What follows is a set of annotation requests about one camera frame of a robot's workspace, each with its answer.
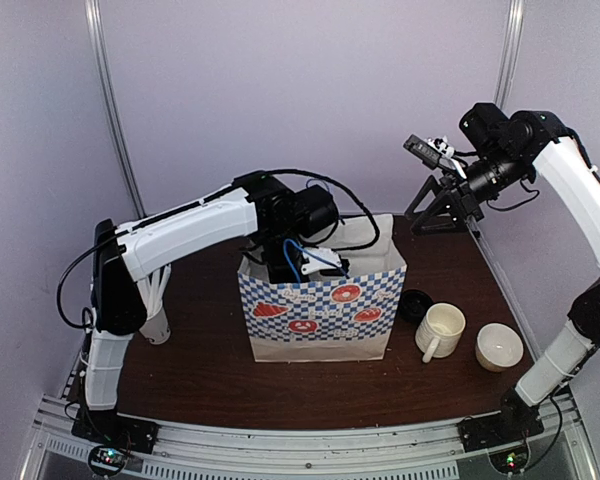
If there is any aluminium frame post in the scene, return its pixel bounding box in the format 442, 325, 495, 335
494, 0, 525, 110
84, 0, 147, 218

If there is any cream ceramic bowl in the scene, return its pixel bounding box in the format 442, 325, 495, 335
475, 323, 524, 373

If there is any right aluminium frame post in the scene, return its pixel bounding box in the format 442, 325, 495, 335
494, 0, 525, 110

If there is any paper cup holding straws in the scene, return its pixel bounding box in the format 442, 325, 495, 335
139, 306, 171, 345

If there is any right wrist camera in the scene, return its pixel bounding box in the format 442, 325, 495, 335
403, 134, 468, 179

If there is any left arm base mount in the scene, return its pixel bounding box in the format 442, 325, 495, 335
71, 405, 159, 454

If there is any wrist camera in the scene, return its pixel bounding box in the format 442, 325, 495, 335
403, 134, 468, 179
300, 247, 349, 276

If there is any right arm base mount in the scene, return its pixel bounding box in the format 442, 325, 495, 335
457, 407, 544, 452

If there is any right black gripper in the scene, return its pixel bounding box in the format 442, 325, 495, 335
406, 145, 531, 235

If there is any left aluminium frame post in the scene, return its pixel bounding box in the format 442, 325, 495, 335
84, 0, 147, 218

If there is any stack of black lids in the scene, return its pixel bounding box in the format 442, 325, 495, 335
398, 289, 434, 325

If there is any blue checkered paper bag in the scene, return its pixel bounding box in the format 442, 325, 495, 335
237, 214, 407, 363

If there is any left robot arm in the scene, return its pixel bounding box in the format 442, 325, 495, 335
83, 171, 339, 444

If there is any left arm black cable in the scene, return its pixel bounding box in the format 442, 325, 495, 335
55, 168, 381, 331

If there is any cream ceramic mug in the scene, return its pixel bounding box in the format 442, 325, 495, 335
415, 303, 466, 364

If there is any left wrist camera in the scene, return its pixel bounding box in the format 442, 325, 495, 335
300, 247, 349, 276

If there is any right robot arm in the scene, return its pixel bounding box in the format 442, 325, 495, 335
403, 103, 600, 442

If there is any aluminium front rail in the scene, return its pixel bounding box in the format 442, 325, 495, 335
19, 384, 600, 480

